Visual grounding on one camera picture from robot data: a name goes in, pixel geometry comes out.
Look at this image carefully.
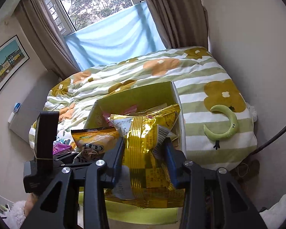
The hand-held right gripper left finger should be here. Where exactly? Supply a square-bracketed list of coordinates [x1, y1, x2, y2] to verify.
[20, 137, 125, 229]

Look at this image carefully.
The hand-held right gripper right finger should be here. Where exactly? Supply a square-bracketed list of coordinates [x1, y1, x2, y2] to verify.
[164, 137, 268, 229]

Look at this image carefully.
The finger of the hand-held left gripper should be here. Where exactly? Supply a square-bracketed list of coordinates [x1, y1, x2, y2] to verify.
[53, 153, 96, 170]

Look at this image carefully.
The golden yellow snack packet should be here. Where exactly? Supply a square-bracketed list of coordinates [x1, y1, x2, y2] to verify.
[108, 104, 185, 208]

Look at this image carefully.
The yellow-green cardboard box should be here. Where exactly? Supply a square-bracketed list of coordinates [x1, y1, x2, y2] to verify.
[77, 81, 187, 225]

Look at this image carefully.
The person's left forearm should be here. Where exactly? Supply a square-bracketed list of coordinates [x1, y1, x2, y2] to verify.
[3, 193, 42, 227]

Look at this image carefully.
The purple snack packet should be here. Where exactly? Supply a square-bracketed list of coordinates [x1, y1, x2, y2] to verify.
[53, 143, 73, 156]

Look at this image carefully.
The orange brown snack packet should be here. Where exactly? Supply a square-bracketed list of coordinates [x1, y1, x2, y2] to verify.
[71, 127, 122, 165]

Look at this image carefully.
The pink snack packet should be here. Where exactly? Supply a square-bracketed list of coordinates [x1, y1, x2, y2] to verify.
[99, 104, 140, 127]

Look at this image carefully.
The green crescent plush toy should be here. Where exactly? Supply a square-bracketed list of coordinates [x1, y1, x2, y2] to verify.
[203, 104, 239, 141]

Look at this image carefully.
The floral striped blanket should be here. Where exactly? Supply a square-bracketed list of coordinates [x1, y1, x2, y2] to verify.
[29, 46, 258, 171]

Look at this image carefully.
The brown curtain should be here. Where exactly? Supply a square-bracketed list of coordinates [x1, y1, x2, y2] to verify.
[140, 0, 209, 51]
[14, 0, 82, 78]

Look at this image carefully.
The light blue window cloth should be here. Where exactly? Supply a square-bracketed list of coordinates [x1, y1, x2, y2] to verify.
[64, 1, 166, 71]

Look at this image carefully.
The white cloth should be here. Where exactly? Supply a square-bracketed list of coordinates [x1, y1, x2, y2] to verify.
[259, 192, 286, 229]

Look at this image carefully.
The window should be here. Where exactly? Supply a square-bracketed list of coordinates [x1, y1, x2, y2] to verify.
[39, 0, 146, 36]

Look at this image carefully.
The framed wall poster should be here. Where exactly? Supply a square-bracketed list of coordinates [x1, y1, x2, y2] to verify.
[0, 35, 30, 98]

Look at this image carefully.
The black cable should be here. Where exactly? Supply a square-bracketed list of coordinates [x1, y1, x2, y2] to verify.
[255, 116, 286, 156]

